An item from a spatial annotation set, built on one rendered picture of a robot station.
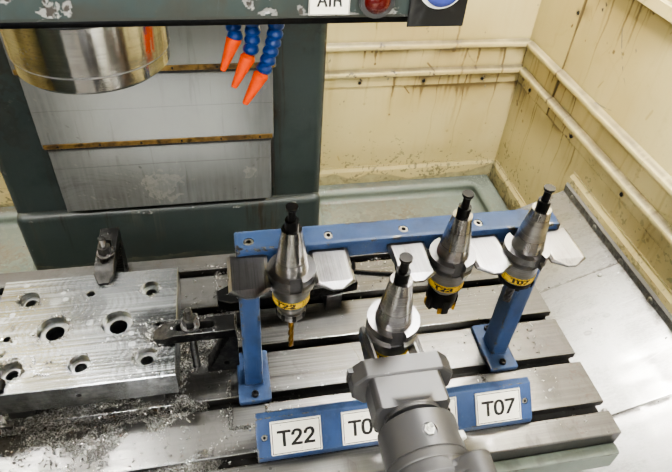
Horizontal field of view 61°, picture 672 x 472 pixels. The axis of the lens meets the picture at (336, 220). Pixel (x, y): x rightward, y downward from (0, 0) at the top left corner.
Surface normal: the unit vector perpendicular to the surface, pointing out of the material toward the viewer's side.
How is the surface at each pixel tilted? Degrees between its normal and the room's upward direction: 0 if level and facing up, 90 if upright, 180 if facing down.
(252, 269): 0
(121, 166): 90
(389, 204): 0
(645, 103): 90
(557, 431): 0
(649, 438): 24
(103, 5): 90
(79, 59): 90
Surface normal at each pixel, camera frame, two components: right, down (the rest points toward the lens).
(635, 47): -0.98, 0.09
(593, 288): -0.34, -0.65
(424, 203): 0.06, -0.75
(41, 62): -0.21, 0.64
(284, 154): 0.18, 0.66
